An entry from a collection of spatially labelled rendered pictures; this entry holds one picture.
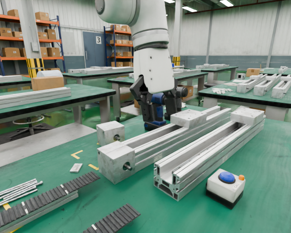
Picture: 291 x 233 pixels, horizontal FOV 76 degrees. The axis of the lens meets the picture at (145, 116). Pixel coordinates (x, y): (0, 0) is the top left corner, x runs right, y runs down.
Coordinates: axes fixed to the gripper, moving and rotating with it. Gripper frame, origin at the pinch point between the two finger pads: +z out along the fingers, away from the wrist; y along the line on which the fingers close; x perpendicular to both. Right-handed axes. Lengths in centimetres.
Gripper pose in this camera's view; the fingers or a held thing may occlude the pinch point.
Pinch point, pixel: (160, 113)
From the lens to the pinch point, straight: 46.2
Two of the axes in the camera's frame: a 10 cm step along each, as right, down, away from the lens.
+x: 7.3, 0.0, -6.8
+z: 1.5, 9.7, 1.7
